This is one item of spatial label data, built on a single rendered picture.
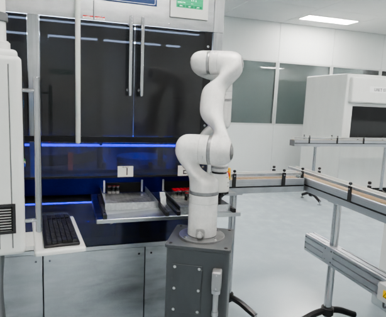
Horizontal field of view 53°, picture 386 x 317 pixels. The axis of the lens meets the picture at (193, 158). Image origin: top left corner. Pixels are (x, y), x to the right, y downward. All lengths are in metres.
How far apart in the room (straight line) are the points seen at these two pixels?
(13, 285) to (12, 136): 1.00
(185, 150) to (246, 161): 6.03
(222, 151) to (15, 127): 0.78
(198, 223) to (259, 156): 6.12
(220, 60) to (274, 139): 6.15
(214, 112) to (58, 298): 1.38
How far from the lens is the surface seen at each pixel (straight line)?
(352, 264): 2.47
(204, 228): 1.56
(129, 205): 1.91
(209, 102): 1.56
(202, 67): 1.67
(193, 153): 1.50
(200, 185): 1.52
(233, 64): 1.63
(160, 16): 2.18
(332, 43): 8.42
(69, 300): 2.36
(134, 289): 2.38
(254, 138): 7.53
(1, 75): 1.56
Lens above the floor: 1.41
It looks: 8 degrees down
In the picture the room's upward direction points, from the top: 2 degrees clockwise
